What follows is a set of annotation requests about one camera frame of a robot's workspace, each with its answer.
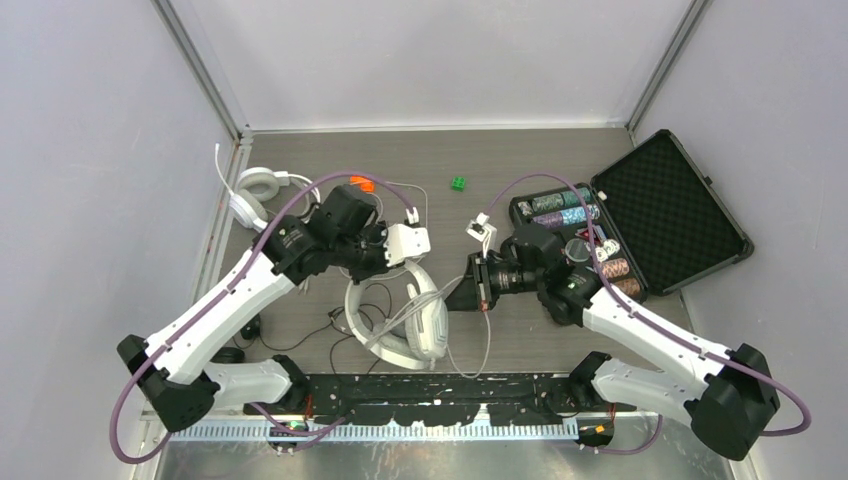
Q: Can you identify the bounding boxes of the thin black headphone cable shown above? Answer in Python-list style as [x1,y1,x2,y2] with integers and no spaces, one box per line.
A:
[231,301,395,386]

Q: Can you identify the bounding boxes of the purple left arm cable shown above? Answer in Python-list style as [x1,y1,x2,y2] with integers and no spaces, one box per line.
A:
[109,170,422,465]

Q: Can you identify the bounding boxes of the grey headphone cable with USB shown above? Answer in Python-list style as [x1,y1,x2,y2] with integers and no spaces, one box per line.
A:
[360,182,493,381]

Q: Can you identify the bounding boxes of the green toy brick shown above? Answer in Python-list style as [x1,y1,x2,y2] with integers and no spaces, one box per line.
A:
[450,176,466,192]

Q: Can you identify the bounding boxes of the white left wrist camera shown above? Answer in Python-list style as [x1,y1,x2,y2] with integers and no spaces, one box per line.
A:
[384,224,431,267]

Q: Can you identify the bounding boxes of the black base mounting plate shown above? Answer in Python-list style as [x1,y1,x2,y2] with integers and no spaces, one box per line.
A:
[263,373,611,427]

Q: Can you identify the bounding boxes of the black on-ear headphones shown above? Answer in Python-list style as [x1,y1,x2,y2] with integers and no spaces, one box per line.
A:
[212,315,261,364]

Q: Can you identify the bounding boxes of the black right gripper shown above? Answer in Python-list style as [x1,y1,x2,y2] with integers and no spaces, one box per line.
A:
[443,250,545,310]

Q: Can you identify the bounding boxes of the purple poker chip row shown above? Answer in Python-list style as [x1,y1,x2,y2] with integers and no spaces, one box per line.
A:
[531,211,566,230]

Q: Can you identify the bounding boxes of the large white grey headphones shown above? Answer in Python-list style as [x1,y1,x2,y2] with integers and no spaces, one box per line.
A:
[343,262,449,371]

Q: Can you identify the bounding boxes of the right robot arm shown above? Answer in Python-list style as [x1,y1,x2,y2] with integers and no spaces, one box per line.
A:
[445,224,780,461]

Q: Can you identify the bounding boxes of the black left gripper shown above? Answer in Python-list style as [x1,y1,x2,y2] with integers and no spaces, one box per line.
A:
[333,220,406,286]

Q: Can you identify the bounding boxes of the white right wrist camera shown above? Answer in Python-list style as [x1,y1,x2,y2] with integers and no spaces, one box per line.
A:
[465,212,498,258]

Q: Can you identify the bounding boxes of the clear round dealer button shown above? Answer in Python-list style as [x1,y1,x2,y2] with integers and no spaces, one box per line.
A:
[564,238,591,263]

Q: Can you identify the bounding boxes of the orange curved plastic piece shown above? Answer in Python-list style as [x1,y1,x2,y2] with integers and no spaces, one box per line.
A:
[349,176,376,194]

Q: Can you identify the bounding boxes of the white ten poker chip stack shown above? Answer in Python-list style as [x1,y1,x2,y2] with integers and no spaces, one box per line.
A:
[594,238,621,263]

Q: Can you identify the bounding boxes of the small white headphones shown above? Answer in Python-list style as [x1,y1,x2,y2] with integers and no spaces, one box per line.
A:
[224,167,322,233]

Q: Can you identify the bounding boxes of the blue poker chip row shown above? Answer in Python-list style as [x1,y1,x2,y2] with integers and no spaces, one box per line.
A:
[560,204,601,225]

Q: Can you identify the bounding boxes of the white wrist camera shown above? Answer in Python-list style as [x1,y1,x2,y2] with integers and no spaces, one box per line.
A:
[384,224,431,267]
[465,212,498,258]

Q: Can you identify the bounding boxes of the black poker chip case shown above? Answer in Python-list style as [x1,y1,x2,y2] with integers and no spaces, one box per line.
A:
[508,130,754,302]

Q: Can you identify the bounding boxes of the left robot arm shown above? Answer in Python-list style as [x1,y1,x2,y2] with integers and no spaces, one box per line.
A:
[117,185,389,433]

